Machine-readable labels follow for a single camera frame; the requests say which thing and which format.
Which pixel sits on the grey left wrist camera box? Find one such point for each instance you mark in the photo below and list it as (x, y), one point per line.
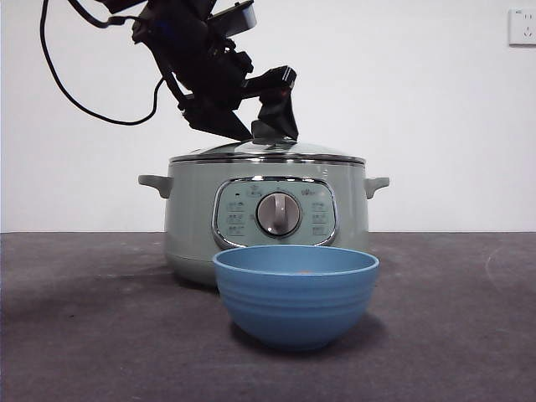
(236, 19)

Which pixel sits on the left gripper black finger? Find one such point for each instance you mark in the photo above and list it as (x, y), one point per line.
(218, 123)
(278, 113)

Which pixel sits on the blue ribbed bowl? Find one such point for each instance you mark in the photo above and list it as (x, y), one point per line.
(297, 305)

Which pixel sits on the white wall socket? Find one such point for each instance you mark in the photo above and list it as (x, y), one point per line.
(522, 27)

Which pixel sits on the pale green electric steamer pot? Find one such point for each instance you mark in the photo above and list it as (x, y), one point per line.
(188, 218)

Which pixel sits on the glass lid with green knob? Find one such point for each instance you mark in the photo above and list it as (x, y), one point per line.
(318, 151)

